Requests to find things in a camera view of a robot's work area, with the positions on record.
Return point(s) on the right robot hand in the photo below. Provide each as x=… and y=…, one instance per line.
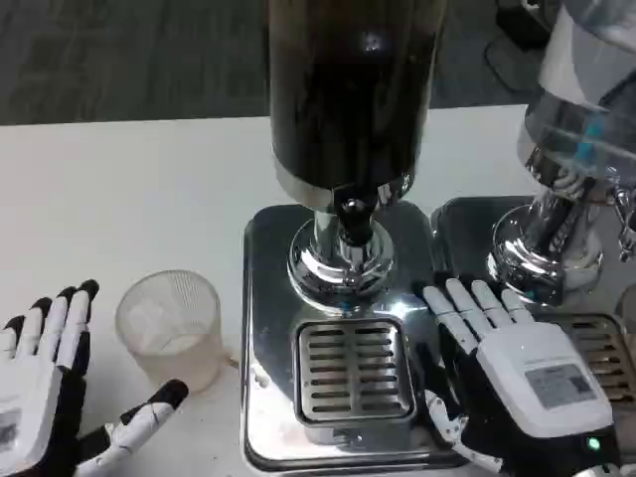
x=526, y=377

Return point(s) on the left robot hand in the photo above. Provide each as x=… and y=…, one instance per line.
x=35, y=387

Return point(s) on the steel drip tray grid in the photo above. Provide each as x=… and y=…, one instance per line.
x=355, y=370
x=603, y=348

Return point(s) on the clear ribbed glass cup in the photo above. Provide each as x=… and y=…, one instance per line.
x=171, y=338

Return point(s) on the chrome dispenser tap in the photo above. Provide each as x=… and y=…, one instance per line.
x=624, y=223

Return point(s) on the drink dispenser with clear tank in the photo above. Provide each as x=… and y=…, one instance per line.
x=561, y=164

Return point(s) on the black dispenser tap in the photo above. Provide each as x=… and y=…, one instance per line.
x=354, y=218

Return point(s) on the dark object on floor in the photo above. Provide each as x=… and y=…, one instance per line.
x=514, y=57

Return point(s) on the drink dispenser with dark drink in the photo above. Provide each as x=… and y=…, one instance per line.
x=348, y=99

